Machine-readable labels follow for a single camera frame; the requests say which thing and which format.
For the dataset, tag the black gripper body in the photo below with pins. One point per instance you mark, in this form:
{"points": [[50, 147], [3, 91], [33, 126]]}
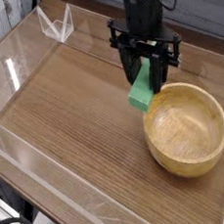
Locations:
{"points": [[143, 32]]}

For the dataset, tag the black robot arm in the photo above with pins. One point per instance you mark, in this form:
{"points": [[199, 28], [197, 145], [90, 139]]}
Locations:
{"points": [[142, 34]]}

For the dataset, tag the green rectangular block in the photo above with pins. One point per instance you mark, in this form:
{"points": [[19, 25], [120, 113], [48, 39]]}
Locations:
{"points": [[141, 93]]}

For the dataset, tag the clear acrylic corner bracket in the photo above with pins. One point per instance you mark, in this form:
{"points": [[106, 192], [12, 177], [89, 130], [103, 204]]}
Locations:
{"points": [[58, 30]]}

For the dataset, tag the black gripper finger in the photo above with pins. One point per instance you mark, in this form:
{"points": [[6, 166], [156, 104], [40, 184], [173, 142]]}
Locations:
{"points": [[131, 63], [158, 72]]}

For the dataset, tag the brown wooden bowl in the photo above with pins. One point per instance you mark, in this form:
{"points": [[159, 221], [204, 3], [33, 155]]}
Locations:
{"points": [[184, 129]]}

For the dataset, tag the clear acrylic tray wall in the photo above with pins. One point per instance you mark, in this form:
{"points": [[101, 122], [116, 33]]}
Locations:
{"points": [[78, 168]]}

